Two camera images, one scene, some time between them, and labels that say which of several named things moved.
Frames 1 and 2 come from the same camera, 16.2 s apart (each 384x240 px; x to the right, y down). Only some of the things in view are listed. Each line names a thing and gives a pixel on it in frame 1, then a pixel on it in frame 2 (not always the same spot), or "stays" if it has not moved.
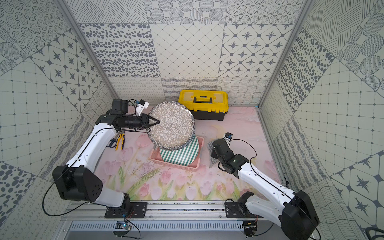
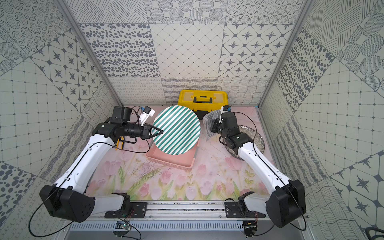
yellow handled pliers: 122,134 stays
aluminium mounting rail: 162,210 stays
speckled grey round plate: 176,126 to 256,138
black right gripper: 213,154 to 214,126
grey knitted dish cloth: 213,160 to 208,119
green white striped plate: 183,156 to 181,130
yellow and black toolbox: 210,105 stays
